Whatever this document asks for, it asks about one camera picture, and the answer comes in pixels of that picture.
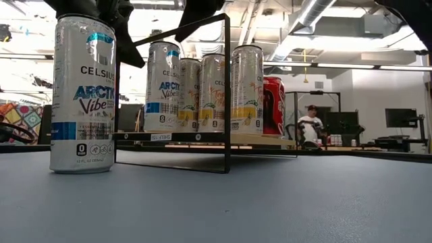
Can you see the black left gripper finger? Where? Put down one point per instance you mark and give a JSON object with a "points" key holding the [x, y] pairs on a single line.
{"points": [[130, 44], [199, 15]]}

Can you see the black background screen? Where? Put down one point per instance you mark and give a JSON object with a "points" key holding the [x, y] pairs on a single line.
{"points": [[341, 123]]}

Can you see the tall white can black lid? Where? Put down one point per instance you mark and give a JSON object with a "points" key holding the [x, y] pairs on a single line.
{"points": [[162, 87], [189, 94]]}

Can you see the dark ceiling device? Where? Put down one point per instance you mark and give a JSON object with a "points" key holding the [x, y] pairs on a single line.
{"points": [[156, 33]]}

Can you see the black partition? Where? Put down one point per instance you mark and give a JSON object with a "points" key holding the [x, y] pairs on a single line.
{"points": [[45, 123]]}

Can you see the black monitor on stand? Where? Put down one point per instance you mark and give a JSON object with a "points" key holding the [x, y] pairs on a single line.
{"points": [[401, 118]]}

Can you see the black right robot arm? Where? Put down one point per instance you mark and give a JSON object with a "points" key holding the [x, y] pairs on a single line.
{"points": [[411, 17]]}

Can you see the white yellow Celsius can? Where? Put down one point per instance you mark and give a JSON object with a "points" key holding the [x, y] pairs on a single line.
{"points": [[247, 89]]}

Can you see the background black robot arm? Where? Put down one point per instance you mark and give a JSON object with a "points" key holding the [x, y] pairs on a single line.
{"points": [[308, 145]]}

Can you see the dark monitor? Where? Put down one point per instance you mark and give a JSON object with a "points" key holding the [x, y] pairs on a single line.
{"points": [[130, 118]]}

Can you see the dark background desk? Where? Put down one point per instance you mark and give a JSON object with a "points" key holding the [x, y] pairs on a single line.
{"points": [[395, 144]]}

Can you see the silver ventilation duct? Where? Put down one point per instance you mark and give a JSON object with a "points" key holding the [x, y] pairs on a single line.
{"points": [[314, 11]]}

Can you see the ceiling light strip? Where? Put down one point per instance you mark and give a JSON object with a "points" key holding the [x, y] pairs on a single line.
{"points": [[334, 65]]}

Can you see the white Celsius can orange print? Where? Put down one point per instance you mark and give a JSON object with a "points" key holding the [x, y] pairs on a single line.
{"points": [[212, 92]]}

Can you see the person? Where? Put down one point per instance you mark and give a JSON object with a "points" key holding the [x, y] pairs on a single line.
{"points": [[308, 123]]}

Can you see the white Celsius Arctic Vibe can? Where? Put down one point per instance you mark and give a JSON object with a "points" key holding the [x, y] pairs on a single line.
{"points": [[82, 101]]}

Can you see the colourful patterned cloth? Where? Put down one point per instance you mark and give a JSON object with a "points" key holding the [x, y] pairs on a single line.
{"points": [[20, 116]]}

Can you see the black background rig frame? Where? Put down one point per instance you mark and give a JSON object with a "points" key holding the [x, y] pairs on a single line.
{"points": [[319, 92]]}

